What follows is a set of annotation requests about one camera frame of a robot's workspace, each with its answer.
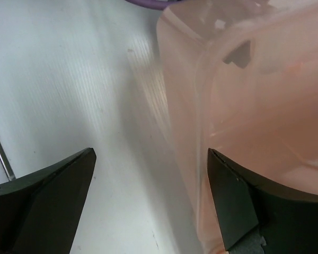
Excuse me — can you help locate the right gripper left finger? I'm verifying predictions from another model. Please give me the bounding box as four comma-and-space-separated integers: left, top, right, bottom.
0, 148, 96, 253

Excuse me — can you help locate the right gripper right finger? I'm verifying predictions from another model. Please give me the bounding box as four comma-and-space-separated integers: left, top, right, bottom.
207, 149, 318, 253

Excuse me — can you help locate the pink plastic toolbox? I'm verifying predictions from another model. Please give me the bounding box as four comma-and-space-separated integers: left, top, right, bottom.
157, 1, 318, 253

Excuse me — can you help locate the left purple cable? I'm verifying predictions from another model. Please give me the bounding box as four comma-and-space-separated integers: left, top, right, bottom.
124, 0, 181, 11

